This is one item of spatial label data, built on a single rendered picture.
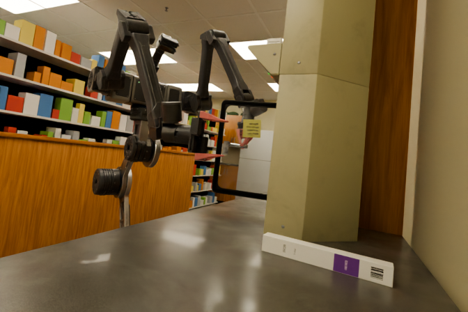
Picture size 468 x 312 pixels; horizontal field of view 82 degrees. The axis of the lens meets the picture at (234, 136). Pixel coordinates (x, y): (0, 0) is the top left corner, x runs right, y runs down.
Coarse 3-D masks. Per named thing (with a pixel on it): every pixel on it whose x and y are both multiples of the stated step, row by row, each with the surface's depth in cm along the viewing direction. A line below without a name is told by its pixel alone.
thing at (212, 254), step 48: (96, 240) 57; (144, 240) 61; (192, 240) 64; (240, 240) 69; (384, 240) 86; (0, 288) 36; (48, 288) 37; (96, 288) 39; (144, 288) 40; (192, 288) 42; (240, 288) 44; (288, 288) 45; (336, 288) 48; (384, 288) 50; (432, 288) 52
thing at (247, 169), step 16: (240, 112) 115; (256, 112) 113; (272, 112) 112; (224, 128) 116; (240, 128) 114; (256, 128) 112; (272, 128) 111; (240, 144) 113; (256, 144) 112; (224, 160) 114; (240, 160) 113; (256, 160) 111; (224, 176) 114; (240, 176) 112; (256, 176) 110; (256, 192) 110
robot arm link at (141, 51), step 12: (120, 24) 91; (120, 36) 92; (132, 36) 91; (144, 36) 93; (132, 48) 93; (144, 48) 92; (144, 60) 90; (144, 72) 89; (156, 72) 92; (144, 84) 90; (156, 84) 90; (144, 96) 91; (156, 96) 89; (156, 108) 87; (156, 120) 86
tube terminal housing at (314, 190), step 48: (288, 0) 83; (336, 0) 80; (288, 48) 81; (336, 48) 80; (288, 96) 80; (336, 96) 79; (288, 144) 78; (336, 144) 79; (288, 192) 76; (336, 192) 78; (336, 240) 78
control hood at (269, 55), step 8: (248, 48) 87; (256, 48) 86; (264, 48) 84; (272, 48) 83; (280, 48) 82; (256, 56) 85; (264, 56) 84; (272, 56) 83; (280, 56) 82; (264, 64) 84; (272, 64) 83; (280, 64) 82; (272, 72) 82
